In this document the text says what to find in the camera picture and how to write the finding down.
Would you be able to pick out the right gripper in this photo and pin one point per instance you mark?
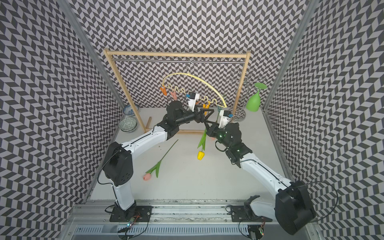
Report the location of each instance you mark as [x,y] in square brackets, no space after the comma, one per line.
[210,130]

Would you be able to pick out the pink clothes peg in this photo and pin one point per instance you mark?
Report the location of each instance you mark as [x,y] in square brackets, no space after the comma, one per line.
[174,96]

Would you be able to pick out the metal wire glass stand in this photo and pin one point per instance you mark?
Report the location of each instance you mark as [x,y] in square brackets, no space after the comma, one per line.
[250,79]

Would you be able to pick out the green plastic wine glass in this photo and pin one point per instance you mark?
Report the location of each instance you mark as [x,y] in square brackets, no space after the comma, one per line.
[254,101]

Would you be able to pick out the yellow tulip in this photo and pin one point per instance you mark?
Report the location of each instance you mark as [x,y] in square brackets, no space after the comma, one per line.
[202,146]

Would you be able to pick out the metal rack rod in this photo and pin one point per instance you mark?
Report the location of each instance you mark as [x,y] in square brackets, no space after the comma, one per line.
[176,61]

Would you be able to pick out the aluminium front rail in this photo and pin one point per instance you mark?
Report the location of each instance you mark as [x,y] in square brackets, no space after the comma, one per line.
[175,219]

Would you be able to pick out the yellow arched peg hanger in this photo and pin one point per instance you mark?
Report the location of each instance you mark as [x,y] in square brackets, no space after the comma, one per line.
[204,84]

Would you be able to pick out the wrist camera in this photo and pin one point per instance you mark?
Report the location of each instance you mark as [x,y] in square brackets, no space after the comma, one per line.
[192,99]
[225,117]

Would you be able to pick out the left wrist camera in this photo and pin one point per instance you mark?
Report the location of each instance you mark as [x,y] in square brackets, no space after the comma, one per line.
[192,99]

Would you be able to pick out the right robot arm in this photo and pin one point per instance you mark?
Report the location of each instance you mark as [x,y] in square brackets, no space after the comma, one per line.
[292,206]

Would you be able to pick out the blue patterned bowl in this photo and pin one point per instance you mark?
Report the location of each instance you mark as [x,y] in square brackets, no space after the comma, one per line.
[129,111]

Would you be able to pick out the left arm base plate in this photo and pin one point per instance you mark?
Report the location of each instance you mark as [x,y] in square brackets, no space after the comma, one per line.
[142,213]

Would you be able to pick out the wooden clothes rack frame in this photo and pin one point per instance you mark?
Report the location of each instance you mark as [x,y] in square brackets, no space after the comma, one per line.
[109,56]

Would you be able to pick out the yellow orange clothes peg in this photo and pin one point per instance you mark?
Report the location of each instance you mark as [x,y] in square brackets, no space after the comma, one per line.
[206,106]

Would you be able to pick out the green patterned bowl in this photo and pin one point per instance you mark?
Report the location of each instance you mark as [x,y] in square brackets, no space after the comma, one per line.
[128,124]

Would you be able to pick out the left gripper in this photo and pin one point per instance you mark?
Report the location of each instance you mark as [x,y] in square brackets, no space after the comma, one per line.
[202,117]

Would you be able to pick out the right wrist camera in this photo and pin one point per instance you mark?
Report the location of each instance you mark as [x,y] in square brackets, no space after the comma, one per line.
[225,117]

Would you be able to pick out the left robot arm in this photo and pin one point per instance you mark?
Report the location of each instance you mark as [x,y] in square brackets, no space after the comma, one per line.
[118,167]

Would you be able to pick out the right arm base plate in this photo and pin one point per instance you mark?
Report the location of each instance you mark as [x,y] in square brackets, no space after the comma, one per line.
[243,214]

